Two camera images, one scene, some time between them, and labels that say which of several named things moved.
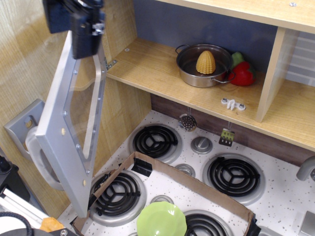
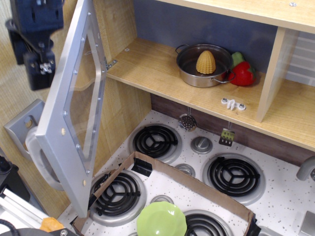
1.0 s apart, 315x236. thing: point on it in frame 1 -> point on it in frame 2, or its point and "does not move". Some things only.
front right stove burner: (204, 222) does not move
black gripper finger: (58, 14) -> (19, 47)
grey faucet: (306, 168) does not move
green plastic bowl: (161, 219) does not move
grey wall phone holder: (19, 126) does not move
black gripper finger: (87, 29) -> (41, 68)
